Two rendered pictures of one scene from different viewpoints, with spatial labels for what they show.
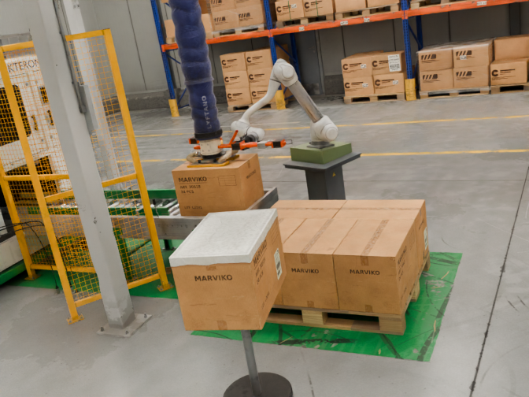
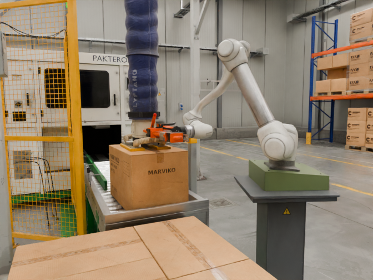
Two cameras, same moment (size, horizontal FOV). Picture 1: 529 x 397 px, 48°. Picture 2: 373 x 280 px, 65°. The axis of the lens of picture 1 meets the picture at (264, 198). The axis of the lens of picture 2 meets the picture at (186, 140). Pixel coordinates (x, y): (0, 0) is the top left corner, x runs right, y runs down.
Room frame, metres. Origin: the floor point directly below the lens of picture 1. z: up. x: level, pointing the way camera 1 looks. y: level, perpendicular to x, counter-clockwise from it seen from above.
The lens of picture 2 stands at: (3.22, -1.22, 1.23)
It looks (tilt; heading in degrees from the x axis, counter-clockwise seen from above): 6 degrees down; 39
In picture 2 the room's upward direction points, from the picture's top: straight up
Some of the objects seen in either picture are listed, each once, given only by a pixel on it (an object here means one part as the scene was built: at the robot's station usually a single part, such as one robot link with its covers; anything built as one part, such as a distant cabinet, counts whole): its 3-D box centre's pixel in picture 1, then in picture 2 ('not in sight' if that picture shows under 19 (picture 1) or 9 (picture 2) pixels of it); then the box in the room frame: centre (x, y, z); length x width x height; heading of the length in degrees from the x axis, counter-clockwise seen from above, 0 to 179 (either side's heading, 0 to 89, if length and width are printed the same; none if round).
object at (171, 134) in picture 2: (278, 143); (174, 136); (4.42, -0.17, 1.07); 0.08 x 0.07 x 0.05; 63
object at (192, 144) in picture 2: not in sight; (192, 190); (5.24, 0.33, 0.50); 0.07 x 0.07 x 1.00; 63
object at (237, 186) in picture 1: (219, 184); (145, 174); (4.70, 0.35, 0.75); 0.60 x 0.40 x 0.40; 66
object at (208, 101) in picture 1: (197, 72); (142, 45); (4.70, 0.36, 1.68); 0.22 x 0.22 x 1.04
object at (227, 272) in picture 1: (233, 266); not in sight; (2.86, 0.22, 0.82); 0.60 x 0.40 x 0.40; 163
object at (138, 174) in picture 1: (90, 179); (38, 131); (4.36, 1.28, 1.05); 0.87 x 0.10 x 2.10; 115
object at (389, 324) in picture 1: (335, 283); not in sight; (3.95, -0.42, 0.07); 1.20 x 1.00 x 0.14; 63
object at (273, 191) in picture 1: (258, 204); (160, 210); (4.53, 0.05, 0.58); 0.70 x 0.03 x 0.06; 153
